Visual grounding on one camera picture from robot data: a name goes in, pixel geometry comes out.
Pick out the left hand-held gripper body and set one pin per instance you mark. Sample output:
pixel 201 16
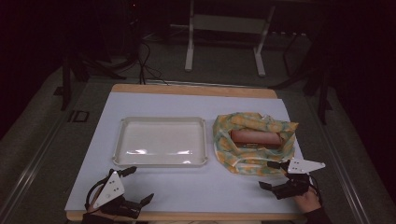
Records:
pixel 109 188

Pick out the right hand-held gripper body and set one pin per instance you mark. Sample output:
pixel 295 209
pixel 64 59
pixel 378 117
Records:
pixel 299 179

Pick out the reddish brown sausage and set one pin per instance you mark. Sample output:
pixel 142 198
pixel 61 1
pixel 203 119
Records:
pixel 255 138

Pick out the white plastic tray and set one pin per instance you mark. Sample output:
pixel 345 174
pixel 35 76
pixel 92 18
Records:
pixel 160 141

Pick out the yellow green patterned cloth bag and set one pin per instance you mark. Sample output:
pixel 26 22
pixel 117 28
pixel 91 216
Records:
pixel 227 146

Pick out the person's left hand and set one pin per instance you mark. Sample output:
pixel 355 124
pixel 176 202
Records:
pixel 95 199

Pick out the person's right hand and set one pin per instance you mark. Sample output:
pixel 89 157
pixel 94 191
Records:
pixel 306 202

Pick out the black floor plate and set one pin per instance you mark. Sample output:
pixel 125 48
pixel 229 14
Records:
pixel 79 116

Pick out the black stand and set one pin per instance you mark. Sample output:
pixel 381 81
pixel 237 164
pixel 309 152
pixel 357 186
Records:
pixel 322 93
pixel 66 84

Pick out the pale blue table sheet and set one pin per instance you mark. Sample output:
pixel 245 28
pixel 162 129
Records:
pixel 186 105

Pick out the wooden table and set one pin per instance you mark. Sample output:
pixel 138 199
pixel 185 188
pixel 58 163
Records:
pixel 193 90

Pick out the white metal stand frame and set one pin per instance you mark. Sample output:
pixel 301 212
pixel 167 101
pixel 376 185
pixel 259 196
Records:
pixel 227 23

